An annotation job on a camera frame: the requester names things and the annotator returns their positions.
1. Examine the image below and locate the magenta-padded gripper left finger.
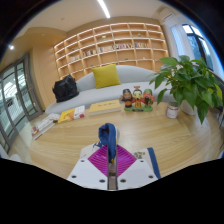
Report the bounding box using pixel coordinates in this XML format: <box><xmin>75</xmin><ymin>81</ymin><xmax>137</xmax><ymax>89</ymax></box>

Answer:
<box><xmin>66</xmin><ymin>144</ymin><xmax>111</xmax><ymax>191</ymax></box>

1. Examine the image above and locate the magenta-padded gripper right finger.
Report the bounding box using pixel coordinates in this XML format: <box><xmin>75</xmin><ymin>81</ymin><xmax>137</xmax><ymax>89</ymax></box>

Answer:
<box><xmin>115</xmin><ymin>144</ymin><xmax>159</xmax><ymax>191</ymax></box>

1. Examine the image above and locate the yellow book with red-white edge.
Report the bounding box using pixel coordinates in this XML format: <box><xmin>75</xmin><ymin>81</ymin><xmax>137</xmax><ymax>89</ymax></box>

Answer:
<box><xmin>57</xmin><ymin>105</ymin><xmax>86</xmax><ymax>125</ymax></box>

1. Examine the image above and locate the small white patterned pouch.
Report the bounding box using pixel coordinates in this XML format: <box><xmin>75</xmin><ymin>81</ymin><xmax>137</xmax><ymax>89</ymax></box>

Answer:
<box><xmin>49</xmin><ymin>113</ymin><xmax>62</xmax><ymax>122</ymax></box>

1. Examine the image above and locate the tan yellow book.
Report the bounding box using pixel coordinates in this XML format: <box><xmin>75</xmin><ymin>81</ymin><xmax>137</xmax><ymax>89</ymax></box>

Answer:
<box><xmin>88</xmin><ymin>99</ymin><xmax>123</xmax><ymax>117</ymax></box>

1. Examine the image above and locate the small white cup red label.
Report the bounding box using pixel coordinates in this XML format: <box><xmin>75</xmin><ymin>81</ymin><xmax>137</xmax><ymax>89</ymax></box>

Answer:
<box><xmin>165</xmin><ymin>101</ymin><xmax>181</xmax><ymax>120</ymax></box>

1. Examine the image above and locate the colourful figurine trio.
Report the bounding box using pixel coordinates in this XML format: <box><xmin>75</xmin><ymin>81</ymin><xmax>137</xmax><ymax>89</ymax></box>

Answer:
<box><xmin>119</xmin><ymin>85</ymin><xmax>156</xmax><ymax>113</ymax></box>

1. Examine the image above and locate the light grey curved sofa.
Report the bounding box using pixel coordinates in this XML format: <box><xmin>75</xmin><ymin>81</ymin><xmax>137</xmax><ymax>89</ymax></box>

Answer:
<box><xmin>44</xmin><ymin>64</ymin><xmax>176</xmax><ymax>116</ymax></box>

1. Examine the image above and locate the black bag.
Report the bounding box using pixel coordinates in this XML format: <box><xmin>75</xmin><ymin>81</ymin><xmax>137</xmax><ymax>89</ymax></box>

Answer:
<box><xmin>52</xmin><ymin>74</ymin><xmax>80</xmax><ymax>103</ymax></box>

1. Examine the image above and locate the yellow cushion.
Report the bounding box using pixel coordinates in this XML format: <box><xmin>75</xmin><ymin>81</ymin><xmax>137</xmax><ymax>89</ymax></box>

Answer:
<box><xmin>91</xmin><ymin>63</ymin><xmax>122</xmax><ymax>90</ymax></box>

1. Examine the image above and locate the green potted plant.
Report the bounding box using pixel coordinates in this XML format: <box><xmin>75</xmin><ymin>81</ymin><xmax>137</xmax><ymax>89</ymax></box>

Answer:
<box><xmin>148</xmin><ymin>55</ymin><xmax>224</xmax><ymax>125</ymax></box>

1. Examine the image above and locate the white sheer curtain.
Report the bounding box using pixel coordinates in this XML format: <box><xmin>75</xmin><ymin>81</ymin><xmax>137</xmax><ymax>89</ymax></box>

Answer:
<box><xmin>169</xmin><ymin>24</ymin><xmax>198</xmax><ymax>66</ymax></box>

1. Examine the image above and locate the dark-framed window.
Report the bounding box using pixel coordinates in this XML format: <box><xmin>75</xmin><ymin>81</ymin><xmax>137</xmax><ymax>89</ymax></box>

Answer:
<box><xmin>181</xmin><ymin>23</ymin><xmax>214</xmax><ymax>71</ymax></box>

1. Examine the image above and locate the long ceiling light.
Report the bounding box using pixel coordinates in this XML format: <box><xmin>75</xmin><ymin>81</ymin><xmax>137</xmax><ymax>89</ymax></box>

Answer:
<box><xmin>96</xmin><ymin>0</ymin><xmax>112</xmax><ymax>19</ymax></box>

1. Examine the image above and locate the glass door with dark frame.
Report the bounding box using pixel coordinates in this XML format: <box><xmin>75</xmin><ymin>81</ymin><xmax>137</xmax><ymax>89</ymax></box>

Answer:
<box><xmin>0</xmin><ymin>54</ymin><xmax>44</xmax><ymax>154</ymax></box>

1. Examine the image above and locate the wooden wall shelf unit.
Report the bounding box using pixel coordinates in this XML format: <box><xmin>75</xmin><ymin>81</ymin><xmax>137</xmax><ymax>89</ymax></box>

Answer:
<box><xmin>53</xmin><ymin>22</ymin><xmax>170</xmax><ymax>83</ymax></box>

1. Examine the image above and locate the white wall air conditioner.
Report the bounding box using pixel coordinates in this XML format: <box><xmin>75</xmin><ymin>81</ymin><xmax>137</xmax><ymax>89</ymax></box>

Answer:
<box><xmin>156</xmin><ymin>7</ymin><xmax>176</xmax><ymax>23</ymax></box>

